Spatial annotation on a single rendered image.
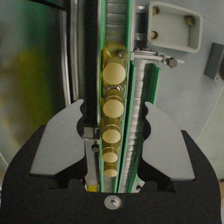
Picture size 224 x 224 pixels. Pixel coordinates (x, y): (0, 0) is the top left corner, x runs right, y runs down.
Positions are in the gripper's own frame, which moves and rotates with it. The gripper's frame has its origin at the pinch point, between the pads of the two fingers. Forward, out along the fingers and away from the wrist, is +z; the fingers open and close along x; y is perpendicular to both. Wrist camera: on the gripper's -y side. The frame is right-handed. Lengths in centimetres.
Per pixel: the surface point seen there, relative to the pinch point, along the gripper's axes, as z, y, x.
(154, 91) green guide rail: 29.5, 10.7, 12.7
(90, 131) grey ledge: 37, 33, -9
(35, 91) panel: 8.2, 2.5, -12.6
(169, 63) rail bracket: 24.2, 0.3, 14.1
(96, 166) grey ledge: 37, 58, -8
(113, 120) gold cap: 11.8, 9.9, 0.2
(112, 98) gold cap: 9.5, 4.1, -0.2
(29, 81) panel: 7.1, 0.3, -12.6
